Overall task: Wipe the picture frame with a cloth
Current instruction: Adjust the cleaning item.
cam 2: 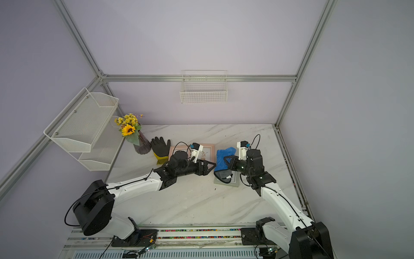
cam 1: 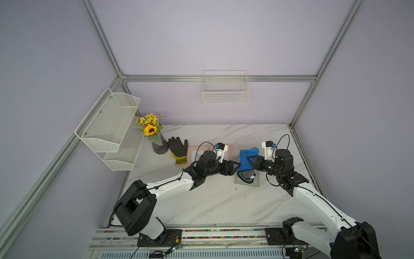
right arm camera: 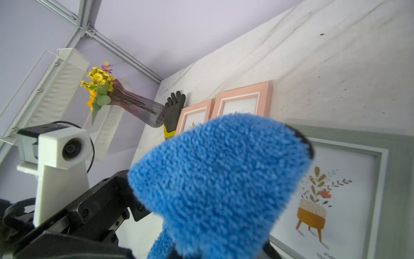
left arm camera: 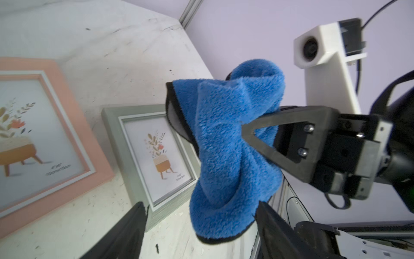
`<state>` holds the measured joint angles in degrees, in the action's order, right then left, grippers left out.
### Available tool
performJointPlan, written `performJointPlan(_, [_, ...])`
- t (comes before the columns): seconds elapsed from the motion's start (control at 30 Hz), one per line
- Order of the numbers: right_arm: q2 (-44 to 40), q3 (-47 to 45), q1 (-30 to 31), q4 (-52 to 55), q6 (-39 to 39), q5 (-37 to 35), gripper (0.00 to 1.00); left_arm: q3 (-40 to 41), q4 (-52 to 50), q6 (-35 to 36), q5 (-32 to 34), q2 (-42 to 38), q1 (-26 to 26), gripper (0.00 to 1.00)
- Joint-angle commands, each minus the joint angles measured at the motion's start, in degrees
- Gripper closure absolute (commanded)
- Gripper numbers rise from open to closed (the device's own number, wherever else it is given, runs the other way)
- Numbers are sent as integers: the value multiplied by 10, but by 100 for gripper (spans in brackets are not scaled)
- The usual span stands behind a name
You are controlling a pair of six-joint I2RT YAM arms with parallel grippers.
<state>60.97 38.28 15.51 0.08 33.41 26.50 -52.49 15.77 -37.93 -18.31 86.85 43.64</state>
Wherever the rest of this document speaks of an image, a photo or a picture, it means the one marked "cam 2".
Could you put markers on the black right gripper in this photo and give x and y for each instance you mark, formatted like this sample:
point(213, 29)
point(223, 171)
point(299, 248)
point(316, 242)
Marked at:
point(232, 165)

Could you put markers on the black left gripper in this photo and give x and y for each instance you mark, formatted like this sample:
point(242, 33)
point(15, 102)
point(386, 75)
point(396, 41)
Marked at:
point(204, 171)

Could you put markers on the blue microfibre cloth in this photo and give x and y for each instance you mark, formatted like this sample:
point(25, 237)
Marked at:
point(220, 164)

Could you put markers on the green picture frame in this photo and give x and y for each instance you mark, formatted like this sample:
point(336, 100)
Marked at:
point(227, 178)

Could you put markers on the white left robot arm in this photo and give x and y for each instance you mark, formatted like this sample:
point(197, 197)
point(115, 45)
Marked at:
point(94, 210)

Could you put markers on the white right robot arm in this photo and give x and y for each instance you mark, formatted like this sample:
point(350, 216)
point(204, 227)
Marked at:
point(300, 236)

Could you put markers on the black yellow work glove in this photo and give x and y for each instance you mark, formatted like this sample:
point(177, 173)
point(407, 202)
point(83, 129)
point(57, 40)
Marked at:
point(161, 149)

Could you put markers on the dark glass vase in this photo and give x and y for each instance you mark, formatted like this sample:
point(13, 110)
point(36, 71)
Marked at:
point(144, 145)

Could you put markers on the sunflower bouquet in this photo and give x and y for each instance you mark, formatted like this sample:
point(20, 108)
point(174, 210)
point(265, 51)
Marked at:
point(130, 128)

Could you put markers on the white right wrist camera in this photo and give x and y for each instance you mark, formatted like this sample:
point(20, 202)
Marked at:
point(243, 147)

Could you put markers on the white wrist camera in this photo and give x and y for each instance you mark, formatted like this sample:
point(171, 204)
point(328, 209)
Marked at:
point(243, 147)
point(196, 150)

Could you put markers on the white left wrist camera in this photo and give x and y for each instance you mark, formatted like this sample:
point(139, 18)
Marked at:
point(196, 150)

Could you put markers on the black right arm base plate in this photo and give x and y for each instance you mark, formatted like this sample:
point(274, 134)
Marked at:
point(255, 235)

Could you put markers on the aluminium front rail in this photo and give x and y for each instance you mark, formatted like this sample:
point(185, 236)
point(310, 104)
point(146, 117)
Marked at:
point(173, 243)

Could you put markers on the white wire wall basket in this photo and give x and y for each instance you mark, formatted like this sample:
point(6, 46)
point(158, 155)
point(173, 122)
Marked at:
point(204, 87)

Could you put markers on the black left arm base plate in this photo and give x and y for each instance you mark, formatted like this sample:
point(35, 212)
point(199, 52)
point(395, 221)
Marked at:
point(139, 238)

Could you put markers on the white mesh wall shelf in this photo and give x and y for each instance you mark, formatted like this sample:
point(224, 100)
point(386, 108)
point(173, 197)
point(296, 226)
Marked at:
point(86, 130)

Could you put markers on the aluminium enclosure frame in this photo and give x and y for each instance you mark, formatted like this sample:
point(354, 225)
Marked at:
point(16, 174)

